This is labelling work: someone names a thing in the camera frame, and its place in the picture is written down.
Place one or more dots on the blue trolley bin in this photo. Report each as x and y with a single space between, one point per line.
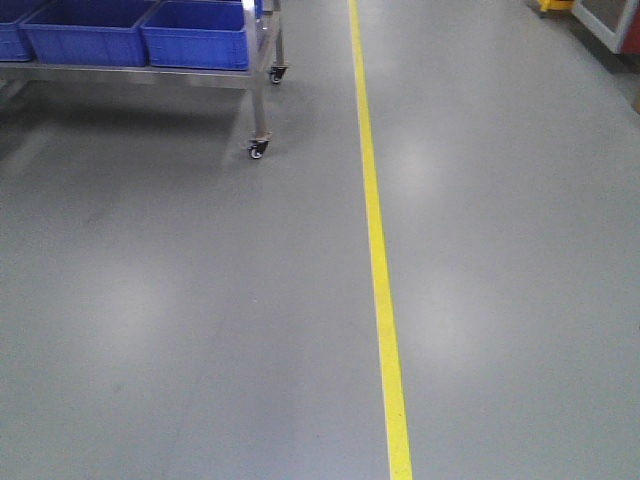
198 35
15 46
95 33

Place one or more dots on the blue trolley bin middle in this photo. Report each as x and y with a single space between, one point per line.
95 33

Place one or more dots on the blue trolley bin left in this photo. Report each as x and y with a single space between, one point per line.
15 46

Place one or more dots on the steel wheeled trolley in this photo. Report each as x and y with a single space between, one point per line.
266 64

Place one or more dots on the blue trolley bin right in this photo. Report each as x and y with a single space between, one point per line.
198 35

